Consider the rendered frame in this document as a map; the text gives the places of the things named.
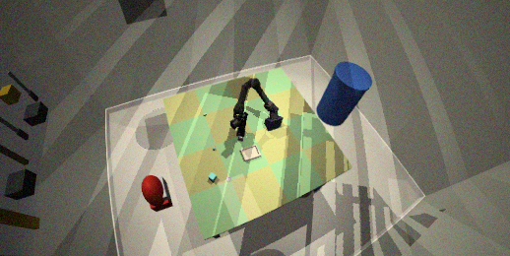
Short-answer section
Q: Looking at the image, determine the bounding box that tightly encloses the teal cube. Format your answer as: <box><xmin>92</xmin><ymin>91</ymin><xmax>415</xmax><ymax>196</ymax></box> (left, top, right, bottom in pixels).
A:
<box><xmin>208</xmin><ymin>173</ymin><xmax>217</xmax><ymax>181</ymax></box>

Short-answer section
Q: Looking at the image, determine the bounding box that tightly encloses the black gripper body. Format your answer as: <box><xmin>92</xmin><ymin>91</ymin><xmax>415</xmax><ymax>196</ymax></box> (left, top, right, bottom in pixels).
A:
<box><xmin>236</xmin><ymin>122</ymin><xmax>246</xmax><ymax>137</ymax></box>

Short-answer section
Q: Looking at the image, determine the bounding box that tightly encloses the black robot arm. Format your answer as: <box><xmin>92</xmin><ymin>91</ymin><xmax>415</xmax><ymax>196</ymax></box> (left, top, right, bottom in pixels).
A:
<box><xmin>229</xmin><ymin>78</ymin><xmax>280</xmax><ymax>129</ymax></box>

